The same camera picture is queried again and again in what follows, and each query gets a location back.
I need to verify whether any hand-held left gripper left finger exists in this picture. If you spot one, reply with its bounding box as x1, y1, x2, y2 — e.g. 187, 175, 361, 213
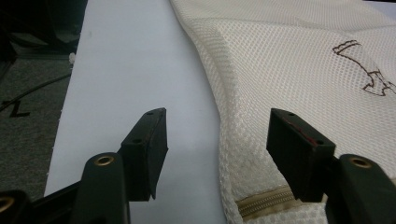
70, 106, 169, 224

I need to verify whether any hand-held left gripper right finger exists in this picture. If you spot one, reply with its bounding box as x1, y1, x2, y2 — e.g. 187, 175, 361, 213
265, 107, 396, 224

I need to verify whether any cream mesh laundry bag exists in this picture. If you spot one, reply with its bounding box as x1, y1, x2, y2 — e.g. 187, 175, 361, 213
169, 0, 396, 224

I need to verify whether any white table board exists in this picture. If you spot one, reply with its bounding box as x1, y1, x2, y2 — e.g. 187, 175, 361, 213
44, 0, 228, 224

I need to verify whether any black floor cable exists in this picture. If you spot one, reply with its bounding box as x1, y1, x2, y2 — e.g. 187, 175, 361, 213
0, 72, 73, 113

